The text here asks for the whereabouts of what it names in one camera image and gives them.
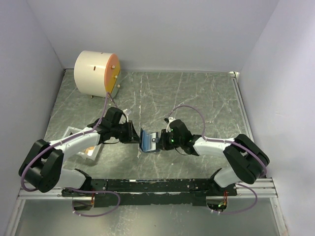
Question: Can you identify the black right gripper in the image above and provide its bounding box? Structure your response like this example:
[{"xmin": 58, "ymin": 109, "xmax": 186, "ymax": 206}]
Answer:
[{"xmin": 156, "ymin": 128, "xmax": 183, "ymax": 150}]

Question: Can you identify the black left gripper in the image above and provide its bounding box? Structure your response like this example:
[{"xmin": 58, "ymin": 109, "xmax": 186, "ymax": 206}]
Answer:
[{"xmin": 111, "ymin": 120, "xmax": 142, "ymax": 144}]

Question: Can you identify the blue leather card holder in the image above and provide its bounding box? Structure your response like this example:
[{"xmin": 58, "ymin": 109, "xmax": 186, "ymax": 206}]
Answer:
[{"xmin": 139, "ymin": 129, "xmax": 159, "ymax": 152}]

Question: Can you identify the white plastic card tray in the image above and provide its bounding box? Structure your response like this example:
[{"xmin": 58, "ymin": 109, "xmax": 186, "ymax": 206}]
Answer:
[{"xmin": 63, "ymin": 126, "xmax": 100, "ymax": 161}]

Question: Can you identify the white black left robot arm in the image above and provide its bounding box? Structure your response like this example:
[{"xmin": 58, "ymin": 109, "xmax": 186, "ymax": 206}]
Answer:
[{"xmin": 18, "ymin": 107, "xmax": 142, "ymax": 196}]

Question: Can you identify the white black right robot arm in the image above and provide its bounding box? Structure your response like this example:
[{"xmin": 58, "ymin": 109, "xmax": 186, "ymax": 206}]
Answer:
[{"xmin": 156, "ymin": 119, "xmax": 270, "ymax": 196}]

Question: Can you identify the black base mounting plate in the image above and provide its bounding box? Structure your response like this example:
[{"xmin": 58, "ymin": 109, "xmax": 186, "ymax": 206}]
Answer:
[{"xmin": 61, "ymin": 178, "xmax": 238, "ymax": 208}]

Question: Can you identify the white round mini drawer cabinet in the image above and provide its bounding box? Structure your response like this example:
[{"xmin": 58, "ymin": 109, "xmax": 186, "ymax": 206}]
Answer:
[{"xmin": 74, "ymin": 51, "xmax": 121, "ymax": 97}]

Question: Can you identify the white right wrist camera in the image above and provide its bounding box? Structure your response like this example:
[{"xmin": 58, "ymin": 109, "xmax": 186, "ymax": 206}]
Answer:
[{"xmin": 164, "ymin": 117, "xmax": 176, "ymax": 132}]

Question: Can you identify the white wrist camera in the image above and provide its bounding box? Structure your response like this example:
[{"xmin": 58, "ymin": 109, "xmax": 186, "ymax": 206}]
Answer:
[
  {"xmin": 164, "ymin": 117, "xmax": 176, "ymax": 132},
  {"xmin": 123, "ymin": 109, "xmax": 131, "ymax": 117}
]

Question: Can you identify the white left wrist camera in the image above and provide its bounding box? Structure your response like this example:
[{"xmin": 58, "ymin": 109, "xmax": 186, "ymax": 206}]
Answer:
[{"xmin": 123, "ymin": 109, "xmax": 131, "ymax": 117}]

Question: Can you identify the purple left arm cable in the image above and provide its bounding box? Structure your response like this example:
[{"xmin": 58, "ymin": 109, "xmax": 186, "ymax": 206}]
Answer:
[{"xmin": 21, "ymin": 92, "xmax": 121, "ymax": 217}]

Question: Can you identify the aluminium extrusion rail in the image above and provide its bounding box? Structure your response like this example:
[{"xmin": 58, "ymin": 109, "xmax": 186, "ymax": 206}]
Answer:
[{"xmin": 18, "ymin": 177, "xmax": 279, "ymax": 200}]

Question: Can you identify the aluminium right side rail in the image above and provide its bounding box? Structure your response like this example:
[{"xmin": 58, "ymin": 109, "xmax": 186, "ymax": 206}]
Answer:
[{"xmin": 229, "ymin": 71, "xmax": 289, "ymax": 236}]

